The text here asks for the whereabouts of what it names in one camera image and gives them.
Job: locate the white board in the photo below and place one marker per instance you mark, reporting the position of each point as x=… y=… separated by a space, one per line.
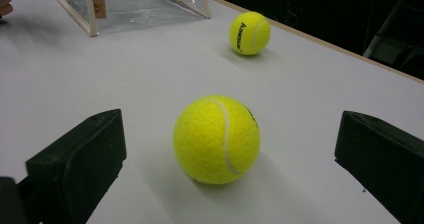
x=100 y=77

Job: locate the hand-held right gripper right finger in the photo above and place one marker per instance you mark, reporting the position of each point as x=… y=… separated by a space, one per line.
x=386 y=160

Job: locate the black chair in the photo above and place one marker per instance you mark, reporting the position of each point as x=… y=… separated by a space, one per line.
x=393 y=50

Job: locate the clear plastic bag beige trim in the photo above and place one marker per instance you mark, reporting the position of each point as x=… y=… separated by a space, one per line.
x=133 y=15

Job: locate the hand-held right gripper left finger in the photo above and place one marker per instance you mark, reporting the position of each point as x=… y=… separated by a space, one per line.
x=76 y=164

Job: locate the yellow tennis ball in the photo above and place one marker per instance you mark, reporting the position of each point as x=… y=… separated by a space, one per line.
x=250 y=34
x=206 y=140

